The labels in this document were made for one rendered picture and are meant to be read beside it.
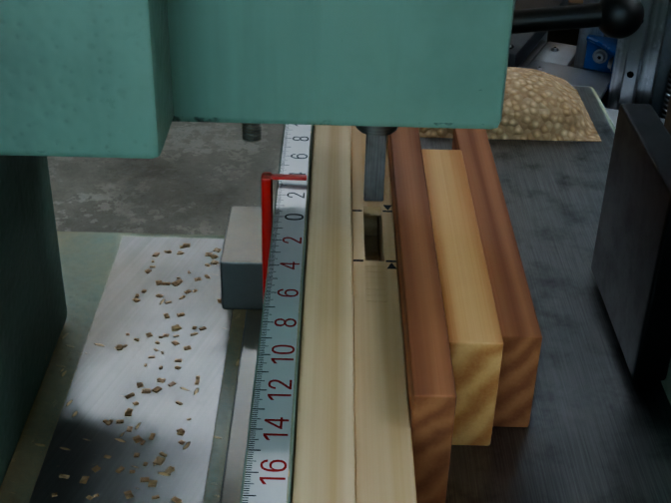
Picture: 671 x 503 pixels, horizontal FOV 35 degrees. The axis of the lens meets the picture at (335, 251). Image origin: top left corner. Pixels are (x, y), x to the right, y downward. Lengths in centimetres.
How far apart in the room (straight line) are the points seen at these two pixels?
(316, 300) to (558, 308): 14
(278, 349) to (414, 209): 12
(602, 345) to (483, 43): 15
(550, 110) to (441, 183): 19
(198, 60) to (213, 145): 232
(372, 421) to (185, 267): 37
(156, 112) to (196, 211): 204
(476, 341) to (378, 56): 12
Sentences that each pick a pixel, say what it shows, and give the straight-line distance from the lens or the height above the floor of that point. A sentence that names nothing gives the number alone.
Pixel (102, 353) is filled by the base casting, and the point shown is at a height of 80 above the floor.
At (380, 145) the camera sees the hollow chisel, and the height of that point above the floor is 98.
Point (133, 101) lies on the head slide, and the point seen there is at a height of 103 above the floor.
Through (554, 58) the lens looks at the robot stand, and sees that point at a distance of 132.
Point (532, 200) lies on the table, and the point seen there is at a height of 90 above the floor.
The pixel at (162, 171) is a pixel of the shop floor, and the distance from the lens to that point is 263.
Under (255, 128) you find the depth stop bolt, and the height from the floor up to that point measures 96.
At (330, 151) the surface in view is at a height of 95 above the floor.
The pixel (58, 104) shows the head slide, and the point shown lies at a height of 102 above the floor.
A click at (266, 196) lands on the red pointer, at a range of 49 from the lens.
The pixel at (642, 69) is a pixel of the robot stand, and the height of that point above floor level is 76.
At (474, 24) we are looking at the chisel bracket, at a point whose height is 105.
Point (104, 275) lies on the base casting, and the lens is 72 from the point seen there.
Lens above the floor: 118
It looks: 31 degrees down
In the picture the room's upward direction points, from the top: 2 degrees clockwise
